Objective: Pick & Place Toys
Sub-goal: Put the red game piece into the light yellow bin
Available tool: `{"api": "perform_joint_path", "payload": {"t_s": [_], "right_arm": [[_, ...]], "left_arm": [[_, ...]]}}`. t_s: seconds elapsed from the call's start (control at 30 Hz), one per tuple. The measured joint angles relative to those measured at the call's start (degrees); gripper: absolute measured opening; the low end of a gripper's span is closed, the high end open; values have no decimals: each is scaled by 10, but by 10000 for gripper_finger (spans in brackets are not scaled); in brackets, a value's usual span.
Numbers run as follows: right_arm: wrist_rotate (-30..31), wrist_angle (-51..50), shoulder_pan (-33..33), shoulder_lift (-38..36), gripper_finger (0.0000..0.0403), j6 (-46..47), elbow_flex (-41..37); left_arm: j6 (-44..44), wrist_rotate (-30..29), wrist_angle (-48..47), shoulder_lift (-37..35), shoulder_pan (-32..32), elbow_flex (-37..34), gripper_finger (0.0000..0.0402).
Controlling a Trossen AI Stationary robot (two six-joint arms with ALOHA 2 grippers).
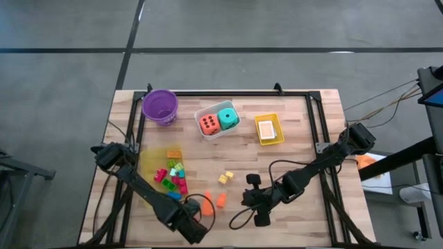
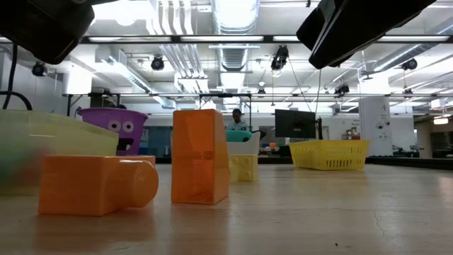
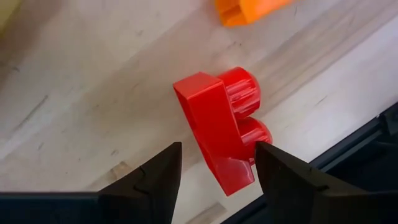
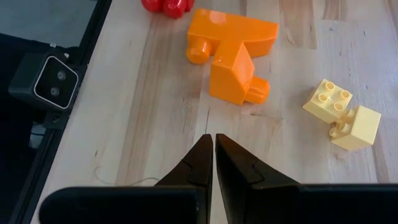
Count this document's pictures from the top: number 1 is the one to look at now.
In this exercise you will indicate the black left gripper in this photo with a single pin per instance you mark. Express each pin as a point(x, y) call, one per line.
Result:
point(181, 223)

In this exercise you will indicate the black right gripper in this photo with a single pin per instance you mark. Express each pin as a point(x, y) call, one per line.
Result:
point(259, 200)

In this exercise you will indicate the orange block with stud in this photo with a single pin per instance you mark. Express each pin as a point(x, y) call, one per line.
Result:
point(207, 205)

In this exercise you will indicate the blue toy block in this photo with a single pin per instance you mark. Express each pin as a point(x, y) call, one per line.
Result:
point(174, 196)

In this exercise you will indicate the red two-stud block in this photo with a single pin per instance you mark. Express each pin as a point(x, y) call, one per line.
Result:
point(176, 180)
point(183, 188)

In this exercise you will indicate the green two-stud block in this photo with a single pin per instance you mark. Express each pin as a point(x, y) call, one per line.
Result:
point(168, 184)

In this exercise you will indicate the mint green small block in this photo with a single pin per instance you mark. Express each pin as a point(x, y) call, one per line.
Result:
point(181, 173)

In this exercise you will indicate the cream box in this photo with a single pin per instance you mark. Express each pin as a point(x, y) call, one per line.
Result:
point(266, 129)

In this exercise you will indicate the red stepped block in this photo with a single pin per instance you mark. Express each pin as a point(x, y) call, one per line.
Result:
point(160, 175)

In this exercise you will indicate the pale green duplo brick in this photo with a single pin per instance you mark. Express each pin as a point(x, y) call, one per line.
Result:
point(179, 166)

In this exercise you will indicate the lime green duplo brick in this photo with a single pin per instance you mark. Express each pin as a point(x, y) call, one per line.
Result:
point(171, 163)

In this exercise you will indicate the teal foam die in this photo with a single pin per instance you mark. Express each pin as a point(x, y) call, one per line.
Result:
point(228, 119)

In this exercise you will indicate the orange foam die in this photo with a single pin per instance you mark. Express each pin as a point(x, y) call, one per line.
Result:
point(210, 124)

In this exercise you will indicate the yellow-green translucent tray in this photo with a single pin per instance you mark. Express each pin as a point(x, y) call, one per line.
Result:
point(150, 159)

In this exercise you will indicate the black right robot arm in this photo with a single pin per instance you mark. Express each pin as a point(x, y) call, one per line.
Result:
point(318, 166)

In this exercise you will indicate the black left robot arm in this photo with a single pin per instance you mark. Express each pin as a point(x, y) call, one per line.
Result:
point(138, 183)

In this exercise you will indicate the pale yellow duplo brick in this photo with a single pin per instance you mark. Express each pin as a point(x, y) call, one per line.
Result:
point(223, 179)
point(230, 174)

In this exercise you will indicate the yellow plastic basket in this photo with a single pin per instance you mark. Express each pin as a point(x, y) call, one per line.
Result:
point(277, 140)

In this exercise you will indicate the white plastic bin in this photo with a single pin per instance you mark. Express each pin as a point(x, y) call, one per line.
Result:
point(200, 133)

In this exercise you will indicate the orange cloth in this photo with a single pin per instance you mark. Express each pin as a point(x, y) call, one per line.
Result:
point(367, 160)

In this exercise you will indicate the purple monster face bucket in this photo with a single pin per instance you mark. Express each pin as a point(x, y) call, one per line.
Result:
point(159, 105)

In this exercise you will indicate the white rounded object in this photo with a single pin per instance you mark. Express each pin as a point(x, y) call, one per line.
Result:
point(415, 193)

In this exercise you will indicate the black equipment stand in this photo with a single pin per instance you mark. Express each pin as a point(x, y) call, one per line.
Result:
point(432, 121)

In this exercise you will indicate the blue laptop screen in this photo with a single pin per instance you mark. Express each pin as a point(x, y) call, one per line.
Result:
point(435, 98)

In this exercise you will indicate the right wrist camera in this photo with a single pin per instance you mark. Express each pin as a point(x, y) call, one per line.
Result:
point(275, 191)

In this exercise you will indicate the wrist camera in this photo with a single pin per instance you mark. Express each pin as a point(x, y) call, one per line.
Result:
point(192, 207)
point(275, 191)

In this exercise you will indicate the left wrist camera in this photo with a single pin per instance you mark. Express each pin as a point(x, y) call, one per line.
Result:
point(192, 207)

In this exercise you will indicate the black table frame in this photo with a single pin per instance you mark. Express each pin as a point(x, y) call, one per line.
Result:
point(242, 93)

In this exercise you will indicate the gray metal frame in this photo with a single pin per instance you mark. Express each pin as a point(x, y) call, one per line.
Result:
point(14, 169)

